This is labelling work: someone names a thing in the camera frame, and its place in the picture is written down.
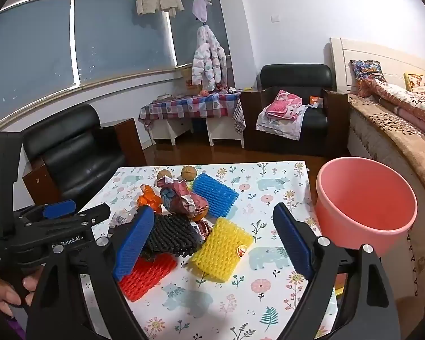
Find pink folded blanket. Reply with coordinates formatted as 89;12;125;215
265;90;303;121

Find clear plastic wrapper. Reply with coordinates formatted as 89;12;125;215
108;207;142;236

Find pink plastic bucket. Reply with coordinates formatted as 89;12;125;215
316;156;418;259

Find large dark window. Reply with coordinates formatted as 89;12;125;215
0;0;231;121

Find black armchair with wooden sides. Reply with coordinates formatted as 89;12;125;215
21;103;147;206
240;64;349;158

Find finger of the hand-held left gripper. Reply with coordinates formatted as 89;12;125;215
21;199;78;224
39;203;111;236

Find person's left hand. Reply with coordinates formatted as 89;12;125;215
0;267;45;318

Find brown leaf patterned bed cover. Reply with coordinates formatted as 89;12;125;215
347;94;425;227

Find printed paper wrapper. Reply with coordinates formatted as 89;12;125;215
156;176;209;220

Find yellow foam fruit net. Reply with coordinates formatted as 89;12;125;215
188;218;254;283

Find floral bear printed tablecloth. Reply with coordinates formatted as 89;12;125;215
76;161;341;340

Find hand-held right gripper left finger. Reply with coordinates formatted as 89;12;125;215
26;205;156;340

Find bed with patterned blankets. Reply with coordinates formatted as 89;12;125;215
356;78;425;139

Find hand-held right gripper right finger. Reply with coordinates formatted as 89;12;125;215
273;202;401;340

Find yellow floral pillow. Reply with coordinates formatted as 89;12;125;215
404;73;425;98

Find white side table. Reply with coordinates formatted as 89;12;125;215
150;115;246;148

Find pink folded clothes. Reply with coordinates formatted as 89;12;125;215
256;104;317;140

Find small printed wrapper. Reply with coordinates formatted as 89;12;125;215
190;220;214;245

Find colourful patterned pillow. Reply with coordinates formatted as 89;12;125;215
350;59;385;97

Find orange plastic wrapper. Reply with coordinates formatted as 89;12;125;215
137;184;163;211

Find red foam fruit net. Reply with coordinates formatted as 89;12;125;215
118;253;178;302

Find blue foam fruit net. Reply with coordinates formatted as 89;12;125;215
191;173;239;219

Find cream bed headboard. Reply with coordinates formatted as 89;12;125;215
329;37;425;94

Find pastel dotted puffer jacket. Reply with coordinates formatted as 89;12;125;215
190;25;229;93

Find checked tablecloth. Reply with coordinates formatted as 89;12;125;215
138;91;247;131

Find black foam fruit net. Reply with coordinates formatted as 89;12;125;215
142;213;203;260

